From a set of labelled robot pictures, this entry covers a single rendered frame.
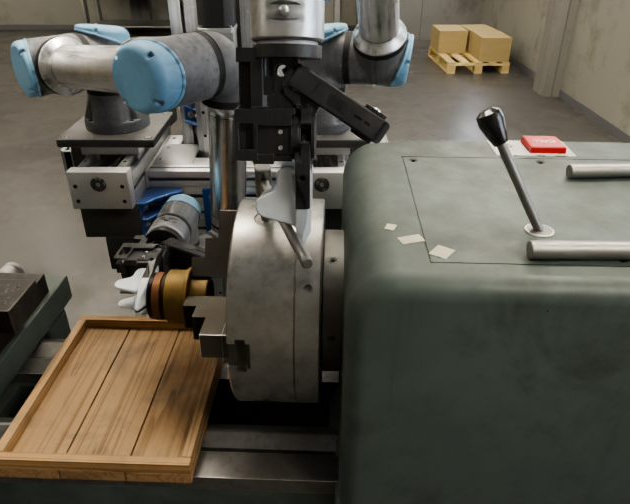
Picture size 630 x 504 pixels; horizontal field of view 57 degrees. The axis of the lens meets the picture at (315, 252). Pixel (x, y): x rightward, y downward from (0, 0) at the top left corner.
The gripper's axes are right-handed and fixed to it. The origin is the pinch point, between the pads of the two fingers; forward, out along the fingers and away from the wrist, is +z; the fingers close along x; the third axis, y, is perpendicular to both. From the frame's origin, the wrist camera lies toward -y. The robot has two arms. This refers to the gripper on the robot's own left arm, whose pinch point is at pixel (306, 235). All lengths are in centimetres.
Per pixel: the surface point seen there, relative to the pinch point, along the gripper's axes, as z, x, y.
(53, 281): 24, -53, 57
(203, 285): 13.3, -20.9, 16.8
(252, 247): 4.6, -11.6, 7.8
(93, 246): 69, -247, 132
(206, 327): 16.0, -10.8, 14.2
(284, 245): 4.3, -11.9, 3.5
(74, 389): 35, -27, 42
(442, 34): -90, -719, -137
